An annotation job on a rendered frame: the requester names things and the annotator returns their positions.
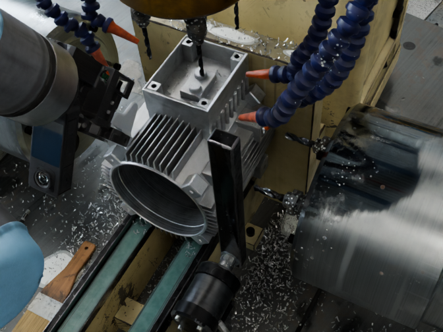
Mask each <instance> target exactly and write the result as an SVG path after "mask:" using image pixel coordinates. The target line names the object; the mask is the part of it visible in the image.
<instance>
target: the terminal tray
mask: <svg viewBox="0 0 443 332"><path fill-rule="evenodd" d="M201 49H202V60H203V69H204V76H203V77H202V76H200V74H199V70H200V68H198V67H199V66H198V64H197V61H198V60H199V57H198V56H197V52H196V50H197V49H196V45H195V44H193V43H192V41H191V40H190V39H189V38H188V35H185V37H184V38H183V39H182V40H181V41H180V42H179V44H178V45H177V47H176V48H175V49H174V50H173V51H172V52H171V54H170V55H169V57H168V58H167V59H166V60H165V61H164V62H163V64H162V65H161V67H160V68H159V69H158V70H157V71H156V73H155V74H154V75H153V77H151V79H150V80H149V81H148V83H147V84H146V85H145V87H143V89H142V91H143V95H144V100H145V103H146V108H147V110H148V114H149V118H150V119H151V118H152V117H153V116H154V114H155V113H156V115H157V117H158V116H159V115H160V114H161V115H162V118H164V117H165V115H167V118H168V120H169V118H170V117H173V122H174V121H175V120H176V118H178V121H179V124H181V122H182V121H184V123H185V127H186V126H187V125H188V124H190V126H191V130H192V129H193V128H194V126H195V127H196V131H197V134H198V133H199V132H200V130H202V134H203V139H205V140H206V141H207V140H208V138H209V136H210V135H211V133H212V132H213V131H214V129H215V128H218V129H220V130H225V124H229V118H230V117H231V118H233V112H237V106H241V100H245V92H246V91H247V90H248V88H249V78H248V77H246V72H248V71H249V54H248V53H245V52H242V51H238V50H236V49H232V48H229V47H226V46H222V45H219V44H216V43H212V42H210V41H206V40H204V43H203V44H202V45H201ZM186 64H189V66H190V67H189V66H188V65H186ZM196 65H197V66H198V67H197V66H196ZM186 68H187V70H188V72H189V73H188V72H187V70H186ZM217 70H218V73H217ZM211 71H212V72H211ZM185 73H186V74H185ZM190 73H191V74H190ZM219 73H220V75H221V76H222V77H220V76H219ZM180 74H181V75H180ZM184 75H185V76H184ZM187 75H188V76H187ZM223 75H224V76H223ZM228 75H229V76H228ZM172 76H173V77H174V79H175V81H174V79H173V77H172ZM182 76H184V77H182ZM225 76H227V77H225ZM179 78H180V79H179ZM226 78H227V79H226ZM178 80H179V84H178ZM215 80H216V81H217V84H216V83H215ZM176 83H177V85H176ZM167 85H169V86H170V87H168V86H167ZM175 85H176V86H175ZM174 86H175V87H174ZM217 89H219V91H217ZM167 90H168V92H169V93H171V95H169V94H167ZM172 90H173V91H174V92H175V93H173V92H172ZM214 92H216V93H214ZM207 94H208V96H209V97H208V96H207ZM180 95H181V96H180ZM212 99H213V100H212ZM190 101H192V102H191V103H189V102H190ZM196 101H197V103H196ZM195 103H196V105H195Z"/></svg>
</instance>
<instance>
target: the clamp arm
mask: <svg viewBox="0 0 443 332"><path fill-rule="evenodd" d="M207 144H208V154H209V160H210V170H211V176H212V186H213V192H214V202H215V208H216V218H217V224H218V234H219V240H220V250H221V254H220V255H221V258H222V257H223V255H224V254H225V256H224V257H223V259H227V260H228V258H229V256H232V257H231V259H230V262H231V263H232V264H234V263H235V260H236V261H237V262H236V263H235V265H234V267H238V268H242V266H243V264H244V262H245V260H246V258H247V248H246V235H245V211H244V198H243V174H242V162H241V139H240V137H239V136H237V135H234V134H231V133H229V132H226V131H223V130H220V129H218V128H215V129H214V131H213V132H212V133H211V135H210V136H209V138H208V140H207ZM221 258H220V259H221Z"/></svg>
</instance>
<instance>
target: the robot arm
mask: <svg viewBox="0 0 443 332"><path fill-rule="evenodd" d="M107 71H108V72H109V75H107V74H106V72H107ZM119 77H121V78H123V79H124V80H126V81H127V85H126V87H125V90H124V92H123V93H122V92H121V86H122V83H123V82H122V81H120V80H119ZM133 86H134V82H133V81H132V80H131V79H129V78H127V77H126V76H125V75H123V74H122V73H120V72H119V71H118V70H116V69H113V68H111V67H107V66H105V65H103V64H101V63H99V62H98V61H97V60H95V59H93V58H92V57H91V56H89V55H88V54H86V53H85V52H83V51H82V50H80V49H79V48H77V47H75V46H72V45H69V44H65V43H62V42H60V41H57V40H54V39H51V38H47V37H46V36H44V35H43V34H41V33H39V32H38V31H35V30H34V29H32V28H31V27H29V26H28V25H26V24H25V23H23V22H21V21H20V20H18V19H17V18H15V17H14V16H12V15H11V14H9V13H7V12H6V11H4V10H3V9H1V8H0V116H2V117H6V118H8V119H11V120H14V121H16V122H19V123H22V124H24V125H28V126H32V141H31V150H30V167H29V176H28V184H29V185H30V186H31V187H32V188H35V189H37V190H39V191H41V192H44V193H46V194H48V195H50V196H53V197H54V198H56V197H58V196H60V195H62V194H63V193H65V192H67V191H69V190H70V189H71V184H72V177H73V166H74V155H75V149H76V137H77V131H78V132H81V133H83V134H86V135H88V136H91V137H93V138H96V139H98V140H101V141H103V142H104V141H105V140H108V141H110V142H113V143H114V144H117V145H120V146H123V147H127V146H128V145H129V144H130V143H131V140H132V139H133V138H132V136H131V131H132V128H133V124H134V120H135V117H136V112H137V109H138V105H137V103H136V102H134V101H133V102H132V103H131V104H130V105H129V106H128V107H127V108H126V109H125V111H124V112H123V113H118V112H115V110H117V108H118V106H119V104H120V101H121V99H122V97H123V98H125V99H128V98H129V96H130V93H131V90H132V88H133ZM115 127H116V128H117V129H115ZM43 272H44V256H43V253H42V251H41V249H40V247H39V246H38V245H37V244H36V242H35V241H34V240H33V238H32V237H31V236H30V235H29V232H28V229H27V228H26V226H25V225H24V224H23V223H21V222H19V221H17V220H16V219H15V218H14V217H13V216H12V215H11V213H10V212H9V211H8V210H7V209H6V208H5V206H4V205H3V204H2V203H1V202H0V329H1V328H2V327H4V326H5V325H6V324H8V323H9V322H10V321H11V320H13V319H14V318H15V317H16V316H17V315H18V314H19V313H20V312H21V311H22V310H23V309H24V307H25V306H26V305H27V303H29V301H30V300H31V298H32V297H33V295H34V294H35V292H36V291H37V289H38V287H39V285H40V282H41V279H42V277H43Z"/></svg>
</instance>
